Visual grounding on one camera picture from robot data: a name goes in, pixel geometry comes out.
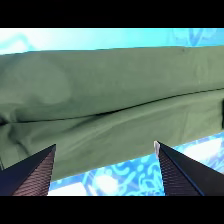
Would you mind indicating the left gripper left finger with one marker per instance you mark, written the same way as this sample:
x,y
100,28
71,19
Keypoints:
x,y
31,176

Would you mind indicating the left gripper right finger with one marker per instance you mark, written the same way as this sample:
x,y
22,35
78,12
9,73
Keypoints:
x,y
186,176

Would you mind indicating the dark green garment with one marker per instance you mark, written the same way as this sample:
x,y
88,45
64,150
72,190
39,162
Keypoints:
x,y
110,100

